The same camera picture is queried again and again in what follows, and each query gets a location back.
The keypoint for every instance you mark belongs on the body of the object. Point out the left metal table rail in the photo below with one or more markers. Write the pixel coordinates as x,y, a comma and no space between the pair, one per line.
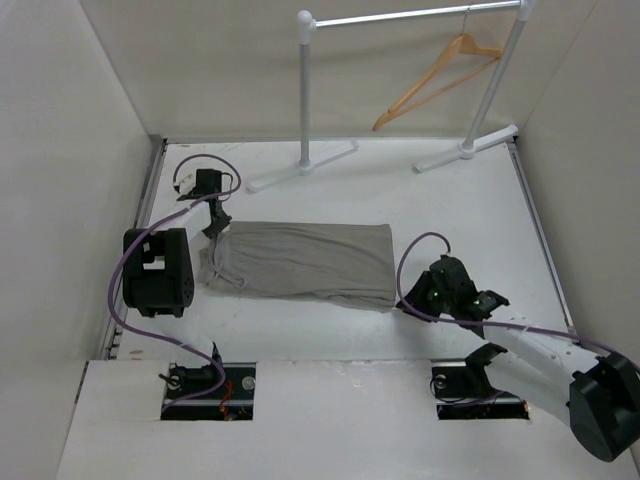
129,268

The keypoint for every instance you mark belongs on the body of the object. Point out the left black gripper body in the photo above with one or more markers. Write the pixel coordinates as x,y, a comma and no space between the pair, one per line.
219,225

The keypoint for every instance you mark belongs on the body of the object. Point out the wooden clothes hanger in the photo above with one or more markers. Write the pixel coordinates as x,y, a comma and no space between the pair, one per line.
443,63

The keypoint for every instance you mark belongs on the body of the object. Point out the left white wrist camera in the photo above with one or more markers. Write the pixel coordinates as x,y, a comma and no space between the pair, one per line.
185,188

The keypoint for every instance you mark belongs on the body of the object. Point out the white clothes rack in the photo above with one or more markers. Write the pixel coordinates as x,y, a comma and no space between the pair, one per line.
473,143

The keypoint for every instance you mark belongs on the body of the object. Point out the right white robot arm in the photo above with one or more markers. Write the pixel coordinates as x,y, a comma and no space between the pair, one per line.
593,392

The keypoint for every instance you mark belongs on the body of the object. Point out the grey trousers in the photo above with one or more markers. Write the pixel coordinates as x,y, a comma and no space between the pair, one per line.
345,264

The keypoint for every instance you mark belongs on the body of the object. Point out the metal table rail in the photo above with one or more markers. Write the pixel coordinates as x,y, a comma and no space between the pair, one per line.
540,233
129,268

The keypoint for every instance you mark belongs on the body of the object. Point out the right metal table rail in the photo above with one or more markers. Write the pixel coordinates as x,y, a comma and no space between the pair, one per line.
540,233

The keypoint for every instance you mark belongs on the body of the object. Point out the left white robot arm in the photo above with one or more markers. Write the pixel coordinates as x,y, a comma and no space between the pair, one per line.
156,269

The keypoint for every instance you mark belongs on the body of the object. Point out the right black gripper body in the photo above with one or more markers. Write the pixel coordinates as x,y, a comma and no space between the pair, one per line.
426,298

